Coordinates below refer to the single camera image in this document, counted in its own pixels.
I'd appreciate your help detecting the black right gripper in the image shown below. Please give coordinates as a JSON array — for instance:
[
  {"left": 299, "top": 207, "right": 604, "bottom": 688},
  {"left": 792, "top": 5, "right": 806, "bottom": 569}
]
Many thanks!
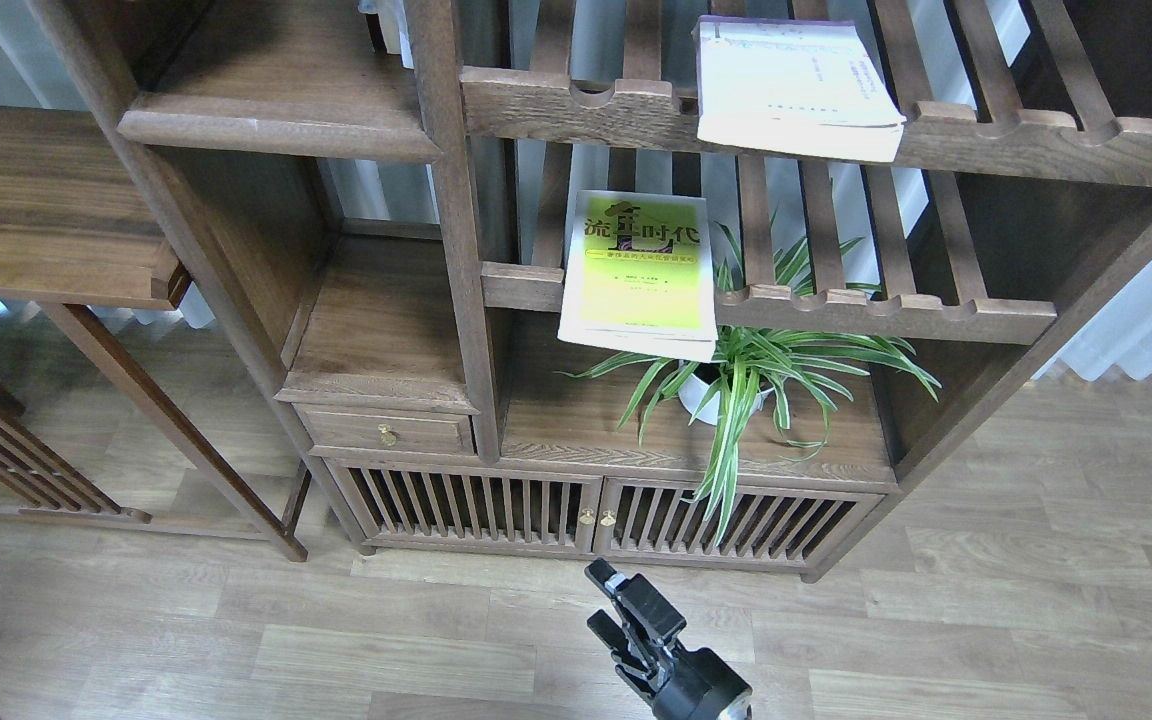
[{"left": 585, "top": 559, "right": 753, "bottom": 719}]

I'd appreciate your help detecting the white plant pot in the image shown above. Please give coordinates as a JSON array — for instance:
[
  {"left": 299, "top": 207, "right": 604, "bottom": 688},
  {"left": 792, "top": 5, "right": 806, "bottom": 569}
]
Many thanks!
[{"left": 679, "top": 363, "right": 774, "bottom": 427}]

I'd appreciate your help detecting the green spider plant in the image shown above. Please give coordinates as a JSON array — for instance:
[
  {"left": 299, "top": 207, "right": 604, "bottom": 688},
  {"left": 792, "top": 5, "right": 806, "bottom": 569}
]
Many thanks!
[{"left": 562, "top": 222, "right": 942, "bottom": 545}]

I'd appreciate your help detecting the brass drawer knob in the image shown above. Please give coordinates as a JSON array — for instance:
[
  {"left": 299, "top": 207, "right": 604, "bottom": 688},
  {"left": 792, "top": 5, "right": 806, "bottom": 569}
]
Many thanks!
[{"left": 378, "top": 423, "right": 397, "bottom": 447}]

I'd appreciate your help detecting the dark wooden bookshelf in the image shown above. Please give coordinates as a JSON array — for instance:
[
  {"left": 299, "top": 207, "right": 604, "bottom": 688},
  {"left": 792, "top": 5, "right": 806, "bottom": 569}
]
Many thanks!
[{"left": 29, "top": 1, "right": 1152, "bottom": 579}]

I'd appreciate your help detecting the yellow green book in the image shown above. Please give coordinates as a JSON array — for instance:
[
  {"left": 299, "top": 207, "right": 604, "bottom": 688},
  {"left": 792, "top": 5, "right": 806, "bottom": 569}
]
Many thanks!
[{"left": 558, "top": 190, "right": 717, "bottom": 363}]

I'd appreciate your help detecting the white paperback book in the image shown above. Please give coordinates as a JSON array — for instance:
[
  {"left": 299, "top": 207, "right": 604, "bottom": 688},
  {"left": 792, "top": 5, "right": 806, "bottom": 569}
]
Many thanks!
[{"left": 695, "top": 15, "right": 905, "bottom": 162}]

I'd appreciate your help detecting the wooden side table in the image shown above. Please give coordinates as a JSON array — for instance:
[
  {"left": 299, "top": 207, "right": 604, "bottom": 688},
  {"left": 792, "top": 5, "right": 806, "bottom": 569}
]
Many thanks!
[{"left": 0, "top": 106, "right": 308, "bottom": 562}]

